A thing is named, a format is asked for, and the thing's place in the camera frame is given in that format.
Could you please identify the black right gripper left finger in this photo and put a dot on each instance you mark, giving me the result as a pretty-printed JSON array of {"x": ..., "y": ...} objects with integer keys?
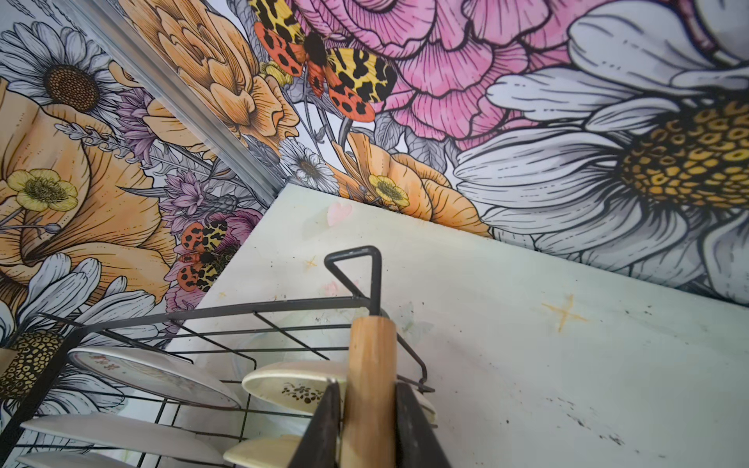
[{"x": 318, "y": 447}]

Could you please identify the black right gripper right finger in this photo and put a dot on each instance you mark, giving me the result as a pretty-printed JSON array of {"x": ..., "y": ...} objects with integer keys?
[{"x": 416, "y": 444}]

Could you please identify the black wire dish rack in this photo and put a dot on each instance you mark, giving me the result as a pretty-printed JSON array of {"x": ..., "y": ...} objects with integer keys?
[{"x": 60, "y": 362}]

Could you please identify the cream plate front row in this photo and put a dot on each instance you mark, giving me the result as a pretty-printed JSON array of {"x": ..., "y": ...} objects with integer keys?
[{"x": 264, "y": 453}]

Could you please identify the cream plate front right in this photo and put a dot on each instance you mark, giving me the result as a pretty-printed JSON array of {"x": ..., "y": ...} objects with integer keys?
[{"x": 297, "y": 386}]

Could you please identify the brown patterned back plate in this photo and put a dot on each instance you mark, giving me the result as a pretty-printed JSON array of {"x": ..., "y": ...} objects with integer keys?
[{"x": 156, "y": 373}]

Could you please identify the large white back plate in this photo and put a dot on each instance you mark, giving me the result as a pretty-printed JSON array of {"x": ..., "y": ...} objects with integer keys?
[{"x": 127, "y": 434}]

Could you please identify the dark rimmed back plate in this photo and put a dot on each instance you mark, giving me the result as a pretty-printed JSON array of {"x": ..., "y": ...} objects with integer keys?
[{"x": 70, "y": 460}]

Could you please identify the aluminium left corner post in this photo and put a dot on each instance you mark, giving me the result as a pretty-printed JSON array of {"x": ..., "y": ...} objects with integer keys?
[{"x": 102, "y": 22}]

